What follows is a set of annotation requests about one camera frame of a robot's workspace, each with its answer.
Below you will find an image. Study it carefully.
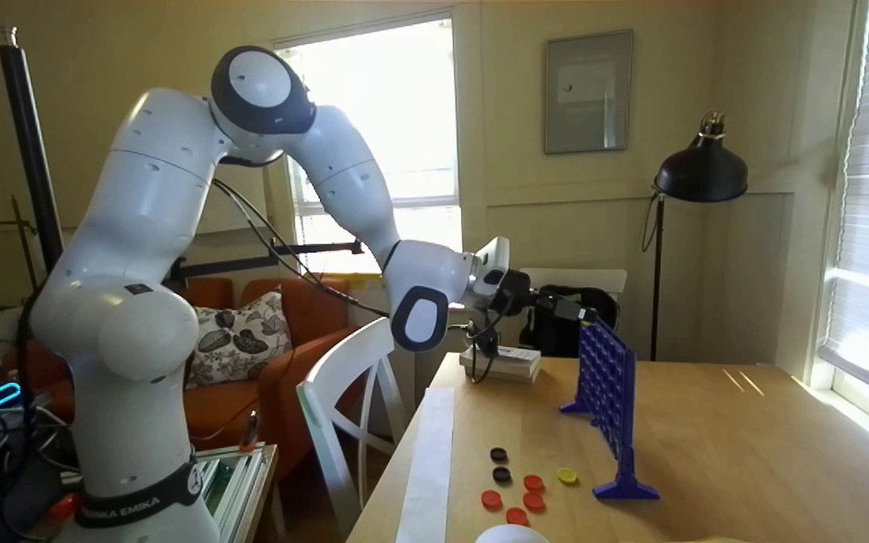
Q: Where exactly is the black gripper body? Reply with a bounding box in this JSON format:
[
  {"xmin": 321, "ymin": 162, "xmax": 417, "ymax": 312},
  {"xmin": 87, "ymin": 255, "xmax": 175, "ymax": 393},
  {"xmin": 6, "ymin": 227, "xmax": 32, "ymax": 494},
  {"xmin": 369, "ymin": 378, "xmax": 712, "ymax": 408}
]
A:
[{"xmin": 498, "ymin": 267, "xmax": 547, "ymax": 321}]

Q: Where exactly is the pale yellowish box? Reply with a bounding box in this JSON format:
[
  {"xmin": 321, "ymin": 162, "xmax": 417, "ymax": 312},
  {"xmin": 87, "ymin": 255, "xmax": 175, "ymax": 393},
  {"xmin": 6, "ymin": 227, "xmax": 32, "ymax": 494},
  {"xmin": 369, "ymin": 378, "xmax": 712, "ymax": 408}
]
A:
[{"xmin": 459, "ymin": 343, "xmax": 547, "ymax": 385}]

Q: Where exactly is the black floor lamp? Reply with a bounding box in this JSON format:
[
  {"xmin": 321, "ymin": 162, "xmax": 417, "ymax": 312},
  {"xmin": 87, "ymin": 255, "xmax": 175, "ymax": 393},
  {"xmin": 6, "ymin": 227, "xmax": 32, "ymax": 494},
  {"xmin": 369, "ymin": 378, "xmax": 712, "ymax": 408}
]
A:
[{"xmin": 643, "ymin": 110, "xmax": 752, "ymax": 362}]

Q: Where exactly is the blue perforated game grid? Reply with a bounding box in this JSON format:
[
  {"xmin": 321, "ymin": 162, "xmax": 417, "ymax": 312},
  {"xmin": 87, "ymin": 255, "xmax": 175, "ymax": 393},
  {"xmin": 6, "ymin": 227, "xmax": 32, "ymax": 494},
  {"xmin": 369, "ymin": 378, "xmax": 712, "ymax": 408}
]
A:
[{"xmin": 558, "ymin": 316, "xmax": 660, "ymax": 504}]

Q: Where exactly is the white wooden chair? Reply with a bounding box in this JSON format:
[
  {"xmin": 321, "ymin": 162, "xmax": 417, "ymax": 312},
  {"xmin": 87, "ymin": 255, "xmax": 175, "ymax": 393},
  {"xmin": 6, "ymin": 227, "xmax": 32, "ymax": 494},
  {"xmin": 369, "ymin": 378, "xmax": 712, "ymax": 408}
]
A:
[{"xmin": 297, "ymin": 313, "xmax": 411, "ymax": 541}]

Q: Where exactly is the long white paper strip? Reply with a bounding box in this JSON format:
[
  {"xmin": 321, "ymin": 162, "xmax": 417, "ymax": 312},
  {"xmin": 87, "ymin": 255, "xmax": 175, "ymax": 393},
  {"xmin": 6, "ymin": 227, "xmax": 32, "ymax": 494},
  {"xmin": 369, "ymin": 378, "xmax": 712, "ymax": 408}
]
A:
[{"xmin": 395, "ymin": 384, "xmax": 459, "ymax": 543}]

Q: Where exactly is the bright bare window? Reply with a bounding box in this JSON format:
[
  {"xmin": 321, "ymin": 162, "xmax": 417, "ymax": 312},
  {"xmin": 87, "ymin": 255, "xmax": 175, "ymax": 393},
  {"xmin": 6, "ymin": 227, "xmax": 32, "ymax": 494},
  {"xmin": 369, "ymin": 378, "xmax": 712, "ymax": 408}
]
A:
[{"xmin": 277, "ymin": 15, "xmax": 463, "ymax": 277}]

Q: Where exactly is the white paper cup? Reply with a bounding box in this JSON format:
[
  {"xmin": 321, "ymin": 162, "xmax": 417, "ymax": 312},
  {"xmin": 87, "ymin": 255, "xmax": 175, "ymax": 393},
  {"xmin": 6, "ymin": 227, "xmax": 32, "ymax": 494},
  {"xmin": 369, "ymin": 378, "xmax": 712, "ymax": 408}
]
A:
[{"xmin": 473, "ymin": 521, "xmax": 552, "ymax": 543}]

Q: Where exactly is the orange sofa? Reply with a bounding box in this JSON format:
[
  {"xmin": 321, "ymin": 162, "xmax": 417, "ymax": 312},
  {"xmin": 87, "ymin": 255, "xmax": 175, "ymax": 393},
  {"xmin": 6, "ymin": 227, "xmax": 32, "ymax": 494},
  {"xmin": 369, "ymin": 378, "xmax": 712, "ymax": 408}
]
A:
[{"xmin": 9, "ymin": 274, "xmax": 398, "ymax": 485}]

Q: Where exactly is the patterned cushion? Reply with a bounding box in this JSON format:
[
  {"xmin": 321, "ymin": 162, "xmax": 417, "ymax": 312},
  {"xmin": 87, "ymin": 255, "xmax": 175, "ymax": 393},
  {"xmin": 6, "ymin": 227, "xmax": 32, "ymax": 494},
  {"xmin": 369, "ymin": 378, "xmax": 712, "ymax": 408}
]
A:
[{"xmin": 187, "ymin": 289, "xmax": 297, "ymax": 388}]

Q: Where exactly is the black upright pole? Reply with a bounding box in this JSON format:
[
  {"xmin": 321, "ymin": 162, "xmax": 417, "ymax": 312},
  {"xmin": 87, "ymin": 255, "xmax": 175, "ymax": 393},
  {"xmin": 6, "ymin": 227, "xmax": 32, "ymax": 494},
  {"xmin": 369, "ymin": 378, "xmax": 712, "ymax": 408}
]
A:
[{"xmin": 0, "ymin": 27, "xmax": 67, "ymax": 274}]

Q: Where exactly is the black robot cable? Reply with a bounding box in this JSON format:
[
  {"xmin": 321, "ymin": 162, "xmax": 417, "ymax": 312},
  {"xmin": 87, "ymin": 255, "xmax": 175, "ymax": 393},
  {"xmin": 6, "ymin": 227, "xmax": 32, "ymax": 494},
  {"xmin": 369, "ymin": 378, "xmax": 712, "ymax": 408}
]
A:
[{"xmin": 207, "ymin": 174, "xmax": 506, "ymax": 385}]

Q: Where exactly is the grey wall panel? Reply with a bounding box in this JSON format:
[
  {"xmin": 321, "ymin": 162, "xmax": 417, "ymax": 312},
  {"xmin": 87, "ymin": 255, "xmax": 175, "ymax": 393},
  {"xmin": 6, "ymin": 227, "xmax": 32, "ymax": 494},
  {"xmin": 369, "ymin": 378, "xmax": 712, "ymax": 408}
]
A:
[{"xmin": 541, "ymin": 27, "xmax": 636, "ymax": 158}]

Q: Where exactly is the black camera stand bar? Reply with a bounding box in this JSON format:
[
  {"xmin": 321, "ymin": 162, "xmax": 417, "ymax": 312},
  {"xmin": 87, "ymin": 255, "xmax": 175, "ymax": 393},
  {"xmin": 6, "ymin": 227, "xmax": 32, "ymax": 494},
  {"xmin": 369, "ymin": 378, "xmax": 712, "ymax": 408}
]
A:
[{"xmin": 166, "ymin": 238, "xmax": 369, "ymax": 282}]

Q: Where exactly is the metal frame rack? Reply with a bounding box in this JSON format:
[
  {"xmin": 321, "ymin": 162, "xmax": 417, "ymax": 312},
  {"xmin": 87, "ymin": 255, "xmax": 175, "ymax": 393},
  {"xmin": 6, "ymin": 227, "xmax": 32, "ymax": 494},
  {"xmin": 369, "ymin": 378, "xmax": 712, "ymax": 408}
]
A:
[{"xmin": 191, "ymin": 440, "xmax": 280, "ymax": 521}]

